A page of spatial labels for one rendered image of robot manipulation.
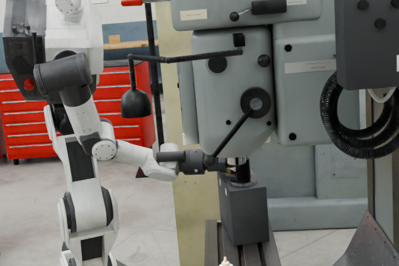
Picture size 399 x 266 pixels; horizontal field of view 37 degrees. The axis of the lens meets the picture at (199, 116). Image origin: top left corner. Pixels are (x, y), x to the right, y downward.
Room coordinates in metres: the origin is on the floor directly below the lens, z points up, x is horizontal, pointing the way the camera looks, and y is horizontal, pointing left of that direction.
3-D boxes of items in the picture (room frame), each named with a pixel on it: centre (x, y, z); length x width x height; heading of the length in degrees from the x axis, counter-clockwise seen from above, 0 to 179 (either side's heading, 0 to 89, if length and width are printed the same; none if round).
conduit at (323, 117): (1.25, -0.35, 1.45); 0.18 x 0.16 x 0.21; 88
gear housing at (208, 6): (1.45, -0.13, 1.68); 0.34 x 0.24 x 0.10; 88
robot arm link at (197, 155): (1.95, -0.02, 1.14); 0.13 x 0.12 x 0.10; 173
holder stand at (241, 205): (1.89, -0.12, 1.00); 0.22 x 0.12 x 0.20; 8
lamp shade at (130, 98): (1.38, 0.15, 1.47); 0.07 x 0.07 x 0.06
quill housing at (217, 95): (1.46, -0.09, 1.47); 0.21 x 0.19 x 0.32; 178
